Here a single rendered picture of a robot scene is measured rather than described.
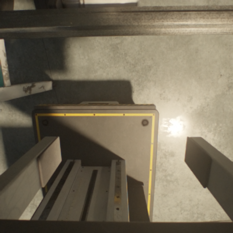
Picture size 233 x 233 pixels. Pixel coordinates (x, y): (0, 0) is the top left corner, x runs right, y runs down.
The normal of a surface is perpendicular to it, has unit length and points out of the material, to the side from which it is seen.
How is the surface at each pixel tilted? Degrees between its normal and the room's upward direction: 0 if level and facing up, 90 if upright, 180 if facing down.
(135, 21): 0
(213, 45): 0
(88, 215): 90
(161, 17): 0
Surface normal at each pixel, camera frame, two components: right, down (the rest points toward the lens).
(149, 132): -0.02, 0.25
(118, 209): 0.00, -0.97
